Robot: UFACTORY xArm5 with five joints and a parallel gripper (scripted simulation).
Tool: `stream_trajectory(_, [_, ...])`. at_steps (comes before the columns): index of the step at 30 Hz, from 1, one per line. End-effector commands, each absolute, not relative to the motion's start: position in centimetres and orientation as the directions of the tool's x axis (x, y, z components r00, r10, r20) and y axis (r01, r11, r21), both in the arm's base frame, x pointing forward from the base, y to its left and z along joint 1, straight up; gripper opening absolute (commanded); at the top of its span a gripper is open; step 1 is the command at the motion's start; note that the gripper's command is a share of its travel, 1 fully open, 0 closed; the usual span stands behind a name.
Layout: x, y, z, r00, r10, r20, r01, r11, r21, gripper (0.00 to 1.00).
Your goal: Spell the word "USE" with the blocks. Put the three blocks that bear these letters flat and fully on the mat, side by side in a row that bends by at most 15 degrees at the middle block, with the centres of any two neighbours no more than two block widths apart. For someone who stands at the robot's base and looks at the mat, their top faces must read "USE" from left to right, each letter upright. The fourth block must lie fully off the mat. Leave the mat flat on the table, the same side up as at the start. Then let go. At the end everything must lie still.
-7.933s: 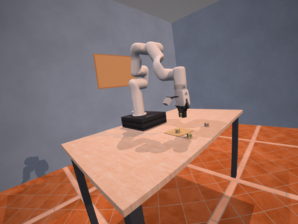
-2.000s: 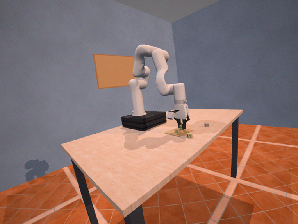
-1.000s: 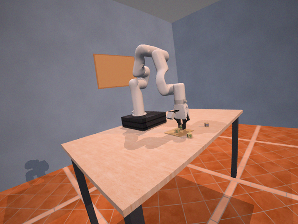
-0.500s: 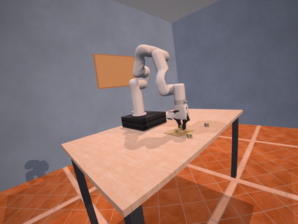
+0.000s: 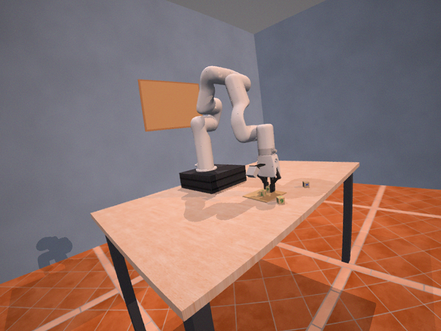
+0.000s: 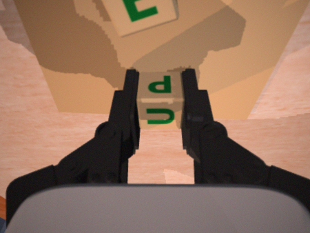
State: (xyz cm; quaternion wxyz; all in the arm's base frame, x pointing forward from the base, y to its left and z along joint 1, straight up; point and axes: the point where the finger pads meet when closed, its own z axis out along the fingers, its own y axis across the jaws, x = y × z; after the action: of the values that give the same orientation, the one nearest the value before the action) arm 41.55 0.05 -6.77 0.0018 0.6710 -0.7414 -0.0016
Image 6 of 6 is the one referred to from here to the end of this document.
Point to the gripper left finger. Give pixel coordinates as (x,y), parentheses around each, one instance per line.
(103,159)

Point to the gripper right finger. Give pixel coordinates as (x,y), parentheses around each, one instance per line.
(219,159)

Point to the tan wooden letter block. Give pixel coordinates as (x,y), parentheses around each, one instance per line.
(132,16)
(160,100)

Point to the tan flat mat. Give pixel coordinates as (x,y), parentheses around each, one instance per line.
(233,45)

